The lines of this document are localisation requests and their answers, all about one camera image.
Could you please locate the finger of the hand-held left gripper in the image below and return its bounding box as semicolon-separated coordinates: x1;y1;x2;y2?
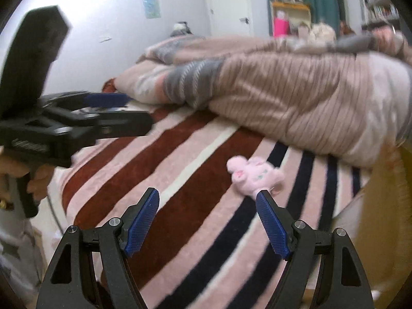
64;110;154;143
48;92;133;112

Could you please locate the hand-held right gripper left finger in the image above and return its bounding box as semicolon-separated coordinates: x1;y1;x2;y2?
36;187;160;309

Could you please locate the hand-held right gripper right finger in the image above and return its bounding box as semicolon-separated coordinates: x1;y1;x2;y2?
256;191;375;309

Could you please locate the pink plush toy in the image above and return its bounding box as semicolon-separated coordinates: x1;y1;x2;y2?
226;156;286;198

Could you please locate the cardboard box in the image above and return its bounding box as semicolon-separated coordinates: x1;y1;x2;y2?
309;140;412;309

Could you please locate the person's left forearm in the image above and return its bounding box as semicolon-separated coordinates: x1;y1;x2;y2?
0;200;49;298

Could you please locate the person's left hand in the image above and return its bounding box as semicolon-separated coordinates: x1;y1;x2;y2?
0;153;56;201

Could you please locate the brown cloth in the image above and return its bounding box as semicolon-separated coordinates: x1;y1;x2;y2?
102;78;119;94

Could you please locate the striped plush blanket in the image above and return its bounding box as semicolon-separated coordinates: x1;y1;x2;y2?
48;100;371;309

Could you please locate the grey stroller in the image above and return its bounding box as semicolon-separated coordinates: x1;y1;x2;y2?
170;22;193;37

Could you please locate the pink grey striped quilt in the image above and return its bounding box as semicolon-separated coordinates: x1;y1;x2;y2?
114;30;412;168

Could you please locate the white door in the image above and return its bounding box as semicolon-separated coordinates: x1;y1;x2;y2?
204;0;255;38

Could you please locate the pink gift bag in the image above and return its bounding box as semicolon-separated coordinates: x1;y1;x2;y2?
273;18;289;37

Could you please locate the yellow shelf cabinet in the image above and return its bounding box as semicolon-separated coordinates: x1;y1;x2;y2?
270;2;311;38

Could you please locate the cream folded blanket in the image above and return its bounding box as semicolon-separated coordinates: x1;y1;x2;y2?
310;22;336;41

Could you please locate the bookshelf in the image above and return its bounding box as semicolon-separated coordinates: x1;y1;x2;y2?
357;0;400;30

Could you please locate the blue wall poster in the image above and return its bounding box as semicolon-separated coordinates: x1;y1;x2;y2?
142;0;162;19

